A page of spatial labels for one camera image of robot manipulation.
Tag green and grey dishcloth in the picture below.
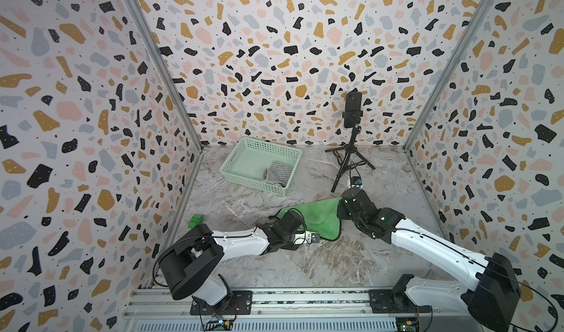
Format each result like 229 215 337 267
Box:
276 198 341 241

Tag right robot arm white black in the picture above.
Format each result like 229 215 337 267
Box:
337 188 528 331

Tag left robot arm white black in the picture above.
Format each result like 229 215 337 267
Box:
152 208 307 314

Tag grey patterned cloth in basket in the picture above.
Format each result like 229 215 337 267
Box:
262 161 293 187

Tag mint green plastic basket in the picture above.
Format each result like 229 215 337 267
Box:
220 137 303 196

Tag small green toy block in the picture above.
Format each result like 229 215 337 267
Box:
187 214 204 229

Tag black phone on tripod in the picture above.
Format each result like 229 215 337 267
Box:
342 92 364 129

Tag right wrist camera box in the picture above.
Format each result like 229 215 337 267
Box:
350 176 363 188

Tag black camera tripod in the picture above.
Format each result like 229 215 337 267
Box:
325 124 375 192

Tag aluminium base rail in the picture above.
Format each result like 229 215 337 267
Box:
123 287 484 331

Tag aluminium corner post left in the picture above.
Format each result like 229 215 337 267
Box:
123 0 204 154

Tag aluminium corner post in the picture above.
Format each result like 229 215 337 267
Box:
123 0 204 154
403 0 495 153

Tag aluminium corner post right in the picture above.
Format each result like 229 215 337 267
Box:
403 0 495 153

